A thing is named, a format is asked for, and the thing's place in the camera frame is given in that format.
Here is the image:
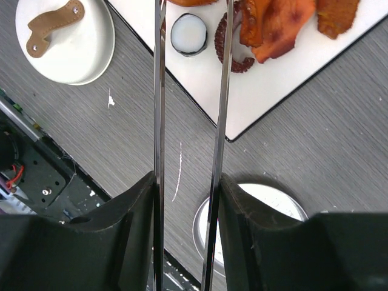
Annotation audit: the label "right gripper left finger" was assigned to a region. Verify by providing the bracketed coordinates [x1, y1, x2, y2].
[1, 172, 155, 290]

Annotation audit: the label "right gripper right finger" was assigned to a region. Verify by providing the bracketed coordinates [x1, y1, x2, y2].
[218, 175, 387, 290]

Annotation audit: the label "metal tongs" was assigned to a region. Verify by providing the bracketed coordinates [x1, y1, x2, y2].
[153, 1, 233, 290]

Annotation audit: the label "round metal tin lid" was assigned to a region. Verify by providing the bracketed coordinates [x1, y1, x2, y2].
[192, 183, 308, 276]

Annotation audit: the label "white square plate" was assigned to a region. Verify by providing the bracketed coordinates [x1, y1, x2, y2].
[104, 0, 388, 143]

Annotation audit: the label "purple octopus tentacle toy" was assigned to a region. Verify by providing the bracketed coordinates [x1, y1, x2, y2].
[214, 1, 255, 73]

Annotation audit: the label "orange shrimp piece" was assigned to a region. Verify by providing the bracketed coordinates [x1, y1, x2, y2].
[239, 0, 316, 64]

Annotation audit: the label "white rice roll piece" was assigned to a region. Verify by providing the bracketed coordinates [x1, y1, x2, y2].
[170, 13, 208, 57]

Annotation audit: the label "brown fried piece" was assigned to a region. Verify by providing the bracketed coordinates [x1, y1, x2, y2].
[316, 0, 360, 39]

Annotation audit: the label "white lid brown handle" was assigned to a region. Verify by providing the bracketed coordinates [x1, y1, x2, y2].
[15, 1, 115, 85]

